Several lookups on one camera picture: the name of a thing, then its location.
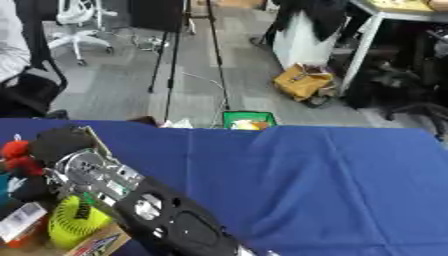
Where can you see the black office chair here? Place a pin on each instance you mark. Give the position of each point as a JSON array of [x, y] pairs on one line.
[[408, 90]]

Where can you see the white cabinet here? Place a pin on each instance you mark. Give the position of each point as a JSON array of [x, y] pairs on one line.
[[297, 43]]

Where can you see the person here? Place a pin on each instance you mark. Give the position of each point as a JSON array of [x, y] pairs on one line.
[[10, 43]]

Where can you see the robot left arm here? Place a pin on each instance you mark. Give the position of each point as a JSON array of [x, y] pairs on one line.
[[181, 226]]

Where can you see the white table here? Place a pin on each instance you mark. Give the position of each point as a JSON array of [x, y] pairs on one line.
[[373, 20]]

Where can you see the teal toy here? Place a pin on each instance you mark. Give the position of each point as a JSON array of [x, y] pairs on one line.
[[7, 186]]

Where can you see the black jacket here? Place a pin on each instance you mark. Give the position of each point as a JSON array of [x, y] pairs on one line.
[[318, 16]]

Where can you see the white office chair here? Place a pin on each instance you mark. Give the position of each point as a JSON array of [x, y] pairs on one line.
[[76, 36]]

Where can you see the red soft toy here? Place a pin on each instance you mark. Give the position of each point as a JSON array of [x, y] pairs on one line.
[[20, 161]]

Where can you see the black tripod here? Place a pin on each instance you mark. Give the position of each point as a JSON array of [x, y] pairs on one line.
[[172, 66]]

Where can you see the tan cardboard box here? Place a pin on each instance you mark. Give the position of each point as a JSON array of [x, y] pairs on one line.
[[99, 241]]

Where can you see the yellow-green perforated ball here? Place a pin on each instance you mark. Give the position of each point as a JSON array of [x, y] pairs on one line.
[[73, 225]]

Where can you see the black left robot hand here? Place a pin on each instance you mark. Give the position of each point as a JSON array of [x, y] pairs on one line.
[[61, 141]]

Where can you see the white plastic bag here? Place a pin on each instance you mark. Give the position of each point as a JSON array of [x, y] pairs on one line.
[[177, 124]]

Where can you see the yellow bag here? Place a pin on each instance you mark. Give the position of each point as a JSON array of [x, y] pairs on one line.
[[300, 83]]

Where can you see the white and orange carton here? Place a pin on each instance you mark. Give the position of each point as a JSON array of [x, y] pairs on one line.
[[20, 220]]

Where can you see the black panel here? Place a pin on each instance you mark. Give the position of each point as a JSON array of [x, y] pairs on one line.
[[154, 15]]

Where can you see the green basket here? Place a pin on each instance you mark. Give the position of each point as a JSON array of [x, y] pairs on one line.
[[248, 116]]

